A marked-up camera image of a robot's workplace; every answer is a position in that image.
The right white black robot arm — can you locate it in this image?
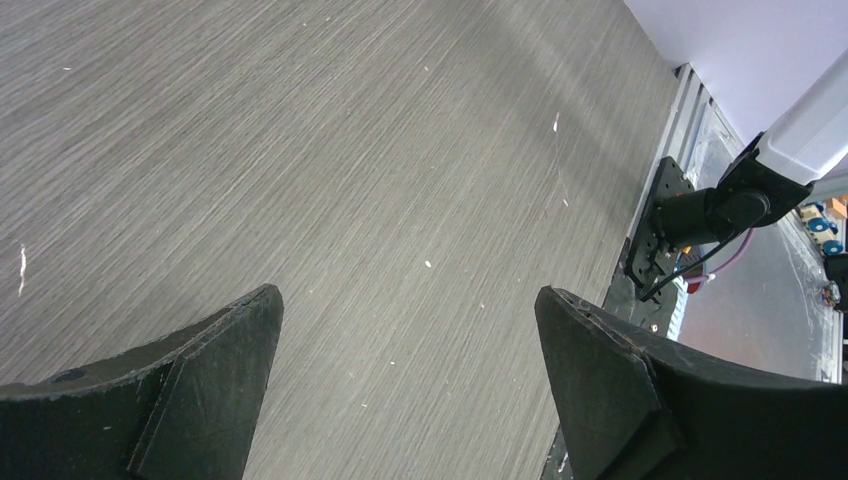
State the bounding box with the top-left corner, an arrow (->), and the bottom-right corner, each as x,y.
650,54 -> 847,249

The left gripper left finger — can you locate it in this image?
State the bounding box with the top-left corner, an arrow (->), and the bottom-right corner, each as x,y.
1,284 -> 284,479

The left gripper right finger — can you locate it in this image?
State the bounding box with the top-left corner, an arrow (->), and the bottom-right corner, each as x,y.
534,286 -> 847,479

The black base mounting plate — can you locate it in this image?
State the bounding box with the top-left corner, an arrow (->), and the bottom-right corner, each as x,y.
539,155 -> 697,480

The aluminium front rail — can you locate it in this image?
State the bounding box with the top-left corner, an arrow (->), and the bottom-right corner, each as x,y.
625,62 -> 848,386

